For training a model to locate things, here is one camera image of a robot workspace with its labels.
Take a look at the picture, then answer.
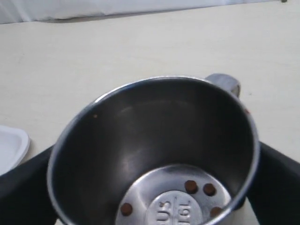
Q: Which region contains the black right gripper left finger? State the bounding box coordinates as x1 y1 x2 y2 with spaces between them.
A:
0 147 58 225

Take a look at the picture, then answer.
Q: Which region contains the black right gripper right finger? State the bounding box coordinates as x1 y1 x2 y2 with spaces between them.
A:
247 142 300 225

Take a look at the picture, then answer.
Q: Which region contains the steel cup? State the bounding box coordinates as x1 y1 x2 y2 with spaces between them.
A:
47 74 260 225

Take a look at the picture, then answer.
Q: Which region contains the white plastic tray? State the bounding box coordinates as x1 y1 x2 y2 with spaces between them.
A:
0 125 30 175

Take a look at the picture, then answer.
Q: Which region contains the white curtain backdrop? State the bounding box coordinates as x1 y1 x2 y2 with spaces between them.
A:
0 0 282 24

